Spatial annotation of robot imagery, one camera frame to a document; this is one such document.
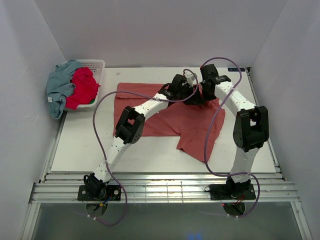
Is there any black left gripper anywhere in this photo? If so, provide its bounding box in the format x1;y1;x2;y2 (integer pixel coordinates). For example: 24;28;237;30
176;85;205;106

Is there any salmon pink t-shirt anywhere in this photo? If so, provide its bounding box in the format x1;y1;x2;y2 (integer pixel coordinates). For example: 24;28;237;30
113;82;226;162

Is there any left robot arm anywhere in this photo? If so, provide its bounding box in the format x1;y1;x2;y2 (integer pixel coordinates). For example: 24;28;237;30
83;69;200;200

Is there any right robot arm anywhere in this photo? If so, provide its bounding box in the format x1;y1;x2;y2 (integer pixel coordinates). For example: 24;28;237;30
200;64;269;200

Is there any blue label sticker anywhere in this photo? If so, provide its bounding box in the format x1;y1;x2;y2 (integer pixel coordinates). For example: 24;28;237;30
227;67;246;72

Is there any white plastic laundry basket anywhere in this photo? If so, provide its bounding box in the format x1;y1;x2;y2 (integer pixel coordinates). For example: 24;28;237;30
65;59;105;111

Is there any magenta red t-shirt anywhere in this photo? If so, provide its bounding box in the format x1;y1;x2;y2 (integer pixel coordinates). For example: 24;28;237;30
65;67;100;110

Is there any grey-blue t-shirt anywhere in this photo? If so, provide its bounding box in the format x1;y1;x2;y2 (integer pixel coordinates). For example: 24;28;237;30
46;60;83;120

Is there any white wrist camera, left arm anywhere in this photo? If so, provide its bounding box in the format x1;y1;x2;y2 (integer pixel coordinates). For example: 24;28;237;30
183;71;198;86

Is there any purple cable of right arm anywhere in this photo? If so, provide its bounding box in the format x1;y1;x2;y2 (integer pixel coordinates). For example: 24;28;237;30
198;56;261;218

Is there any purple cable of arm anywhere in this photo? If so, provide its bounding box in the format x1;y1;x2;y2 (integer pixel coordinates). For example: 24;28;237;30
92;68;201;227
198;56;261;218

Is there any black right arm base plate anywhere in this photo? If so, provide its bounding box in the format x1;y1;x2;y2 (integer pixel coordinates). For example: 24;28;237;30
204;184;256;200

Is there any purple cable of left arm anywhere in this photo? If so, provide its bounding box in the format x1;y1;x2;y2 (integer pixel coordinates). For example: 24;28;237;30
92;68;201;227

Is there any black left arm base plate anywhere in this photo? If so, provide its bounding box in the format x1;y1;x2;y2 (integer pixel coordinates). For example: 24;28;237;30
77;185;122;202

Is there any aluminium rail frame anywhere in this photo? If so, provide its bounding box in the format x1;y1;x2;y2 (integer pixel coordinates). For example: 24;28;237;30
21;119;313;240

